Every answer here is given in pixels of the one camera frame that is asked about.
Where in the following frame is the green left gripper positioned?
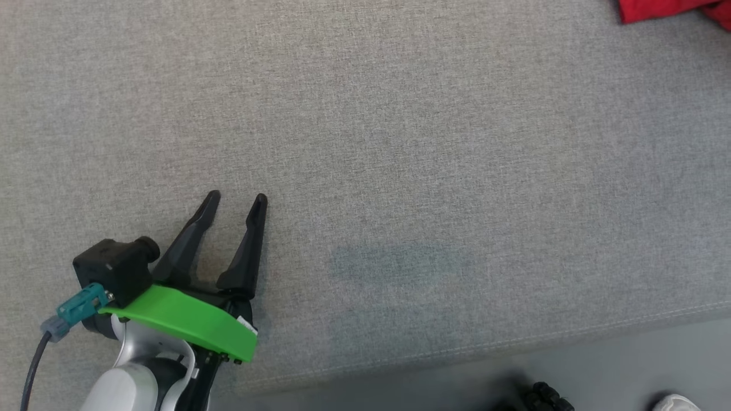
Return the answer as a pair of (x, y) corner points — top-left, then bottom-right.
(98, 190), (268, 411)

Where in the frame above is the red white basketball jersey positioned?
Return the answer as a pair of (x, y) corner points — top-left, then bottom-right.
(618, 0), (717, 25)

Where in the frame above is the grey fabric sofa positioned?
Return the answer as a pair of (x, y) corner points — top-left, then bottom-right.
(0, 0), (731, 397)

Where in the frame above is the black cable teal connector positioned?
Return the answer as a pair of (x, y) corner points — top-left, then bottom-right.
(20, 283), (110, 411)

